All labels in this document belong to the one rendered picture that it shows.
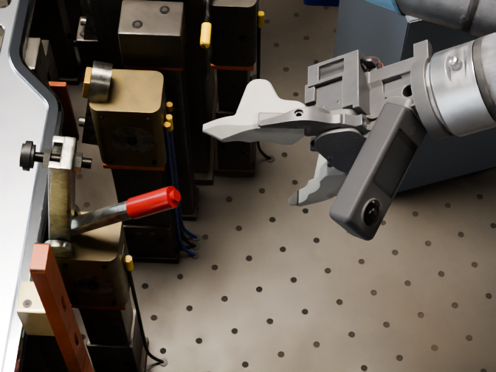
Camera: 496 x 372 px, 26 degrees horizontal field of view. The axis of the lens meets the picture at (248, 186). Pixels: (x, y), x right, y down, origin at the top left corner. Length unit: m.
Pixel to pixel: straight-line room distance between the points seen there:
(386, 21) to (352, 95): 0.39
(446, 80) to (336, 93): 0.11
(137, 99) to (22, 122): 0.16
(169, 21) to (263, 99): 0.28
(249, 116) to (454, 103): 0.18
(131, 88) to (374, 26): 0.33
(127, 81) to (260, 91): 0.29
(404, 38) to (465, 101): 0.38
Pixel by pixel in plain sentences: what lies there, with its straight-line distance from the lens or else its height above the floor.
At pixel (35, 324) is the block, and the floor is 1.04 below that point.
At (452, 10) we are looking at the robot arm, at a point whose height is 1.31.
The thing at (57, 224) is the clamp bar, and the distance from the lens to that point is 1.09.
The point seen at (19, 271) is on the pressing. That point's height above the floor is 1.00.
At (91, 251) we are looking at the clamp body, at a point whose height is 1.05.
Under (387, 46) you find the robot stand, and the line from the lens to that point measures 1.33.
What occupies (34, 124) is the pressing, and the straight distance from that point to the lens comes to 1.29.
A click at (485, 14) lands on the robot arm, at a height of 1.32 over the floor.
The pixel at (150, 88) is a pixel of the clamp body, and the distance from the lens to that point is 1.21.
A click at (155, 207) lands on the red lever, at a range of 1.05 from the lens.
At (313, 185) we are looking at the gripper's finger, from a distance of 1.03.
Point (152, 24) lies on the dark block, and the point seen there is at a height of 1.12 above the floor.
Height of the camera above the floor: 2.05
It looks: 59 degrees down
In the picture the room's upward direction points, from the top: straight up
